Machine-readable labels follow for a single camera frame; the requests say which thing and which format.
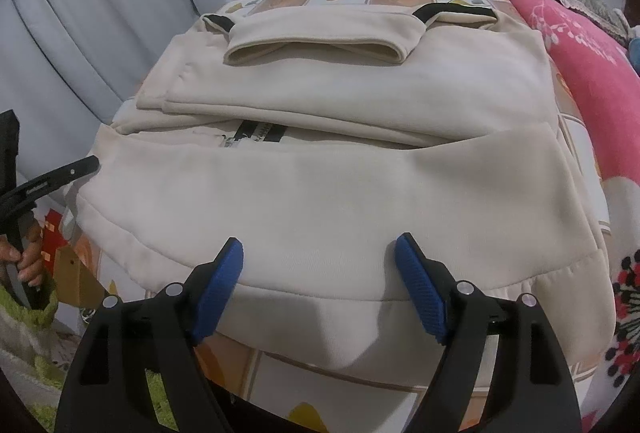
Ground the green and white fuzzy cloth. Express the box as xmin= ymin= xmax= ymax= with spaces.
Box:
xmin=0 ymin=283 xmax=176 ymax=433

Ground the brown wooden board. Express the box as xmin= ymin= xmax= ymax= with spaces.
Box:
xmin=55 ymin=245 xmax=108 ymax=309

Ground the red patterned floor mat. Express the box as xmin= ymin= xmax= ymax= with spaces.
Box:
xmin=30 ymin=208 xmax=81 ymax=264

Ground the person's left hand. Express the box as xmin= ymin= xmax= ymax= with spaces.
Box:
xmin=0 ymin=220 xmax=48 ymax=289

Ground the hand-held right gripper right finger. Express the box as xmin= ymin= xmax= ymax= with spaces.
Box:
xmin=394 ymin=233 xmax=583 ymax=433

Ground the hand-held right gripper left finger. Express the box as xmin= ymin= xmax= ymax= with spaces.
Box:
xmin=54 ymin=237 xmax=246 ymax=433

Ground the pink floral blanket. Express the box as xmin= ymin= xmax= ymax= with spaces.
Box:
xmin=459 ymin=0 xmax=640 ymax=429

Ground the white curtain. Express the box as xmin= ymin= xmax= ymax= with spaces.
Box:
xmin=0 ymin=0 xmax=221 ymax=194

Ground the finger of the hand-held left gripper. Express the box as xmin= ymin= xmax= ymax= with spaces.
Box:
xmin=0 ymin=156 xmax=100 ymax=214

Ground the cream zip-up jacket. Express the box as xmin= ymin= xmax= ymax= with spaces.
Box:
xmin=75 ymin=3 xmax=616 ymax=386

